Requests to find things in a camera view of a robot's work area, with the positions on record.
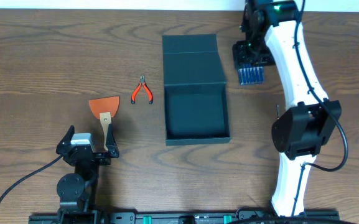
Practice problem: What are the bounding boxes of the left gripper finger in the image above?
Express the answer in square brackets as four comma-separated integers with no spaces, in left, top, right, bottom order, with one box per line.
[56,125,75,153]
[105,124,117,151]

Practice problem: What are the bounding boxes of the precision screwdriver set case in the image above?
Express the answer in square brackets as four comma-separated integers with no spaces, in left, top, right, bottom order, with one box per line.
[238,65,264,86]

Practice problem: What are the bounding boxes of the black yellow screwdriver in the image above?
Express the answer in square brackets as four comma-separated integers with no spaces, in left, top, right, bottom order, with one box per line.
[276,104,280,119]

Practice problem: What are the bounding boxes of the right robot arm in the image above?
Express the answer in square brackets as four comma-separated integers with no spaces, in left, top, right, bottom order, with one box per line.
[232,0,349,217]

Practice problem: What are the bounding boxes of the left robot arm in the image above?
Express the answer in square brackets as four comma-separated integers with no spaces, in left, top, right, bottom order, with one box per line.
[56,124,119,213]

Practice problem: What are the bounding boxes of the dark green open box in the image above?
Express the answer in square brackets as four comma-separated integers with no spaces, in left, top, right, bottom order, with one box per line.
[162,34,231,146]

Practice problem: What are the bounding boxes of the orange scraper wooden handle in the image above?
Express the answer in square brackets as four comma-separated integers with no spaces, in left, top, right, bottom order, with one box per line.
[88,96,119,151]

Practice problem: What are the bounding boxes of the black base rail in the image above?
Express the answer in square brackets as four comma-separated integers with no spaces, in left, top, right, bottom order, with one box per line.
[28,208,340,224]

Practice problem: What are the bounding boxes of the red-handled pliers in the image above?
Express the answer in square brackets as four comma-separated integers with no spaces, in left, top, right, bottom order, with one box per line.
[131,75,154,105]

